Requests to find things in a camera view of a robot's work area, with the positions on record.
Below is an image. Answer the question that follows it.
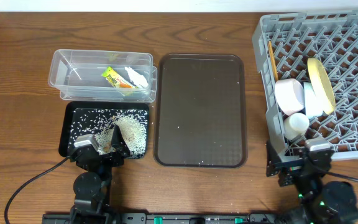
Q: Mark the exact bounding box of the white paper cup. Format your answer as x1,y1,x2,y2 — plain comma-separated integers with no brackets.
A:
283,113,310,141

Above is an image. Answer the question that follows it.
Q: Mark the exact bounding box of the white bowl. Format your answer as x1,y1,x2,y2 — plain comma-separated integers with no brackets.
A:
275,78,305,116

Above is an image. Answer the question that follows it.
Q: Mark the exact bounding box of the light blue bowl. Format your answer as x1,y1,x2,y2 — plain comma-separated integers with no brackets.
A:
303,82,323,119

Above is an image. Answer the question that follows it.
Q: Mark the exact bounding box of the green snack wrapper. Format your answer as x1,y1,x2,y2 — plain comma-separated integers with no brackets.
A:
101,67,137,89

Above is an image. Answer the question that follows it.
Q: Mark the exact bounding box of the white napkin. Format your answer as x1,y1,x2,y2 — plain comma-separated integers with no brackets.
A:
124,67,149,88

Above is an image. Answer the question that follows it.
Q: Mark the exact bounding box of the yellow plate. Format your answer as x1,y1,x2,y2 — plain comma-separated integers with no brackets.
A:
307,58,336,114

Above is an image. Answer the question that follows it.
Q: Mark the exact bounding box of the wooden chopstick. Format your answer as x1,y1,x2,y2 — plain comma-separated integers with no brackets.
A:
268,41,278,81

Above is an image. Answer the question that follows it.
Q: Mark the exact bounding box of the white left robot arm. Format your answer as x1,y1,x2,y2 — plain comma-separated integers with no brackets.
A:
4,124,130,224

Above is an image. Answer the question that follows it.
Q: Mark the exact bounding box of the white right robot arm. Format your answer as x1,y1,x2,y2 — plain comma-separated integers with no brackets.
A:
266,138,358,224

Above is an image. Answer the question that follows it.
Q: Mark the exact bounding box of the rice food waste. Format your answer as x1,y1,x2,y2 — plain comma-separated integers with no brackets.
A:
68,108,149,159

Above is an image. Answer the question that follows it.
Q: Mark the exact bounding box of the black waste tray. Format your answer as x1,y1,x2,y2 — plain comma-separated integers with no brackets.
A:
58,101,149,157

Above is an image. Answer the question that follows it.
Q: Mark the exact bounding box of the grey dishwasher rack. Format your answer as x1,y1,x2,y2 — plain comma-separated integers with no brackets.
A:
252,10,358,161

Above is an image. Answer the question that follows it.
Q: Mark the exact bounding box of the dark brown serving tray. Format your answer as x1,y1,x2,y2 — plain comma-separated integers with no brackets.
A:
154,54,248,169

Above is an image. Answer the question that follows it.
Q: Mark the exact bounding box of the clear plastic bin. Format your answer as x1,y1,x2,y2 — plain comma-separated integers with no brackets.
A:
48,49,157,103

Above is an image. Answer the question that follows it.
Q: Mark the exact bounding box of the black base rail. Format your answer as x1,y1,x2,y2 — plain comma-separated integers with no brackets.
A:
42,213,276,224

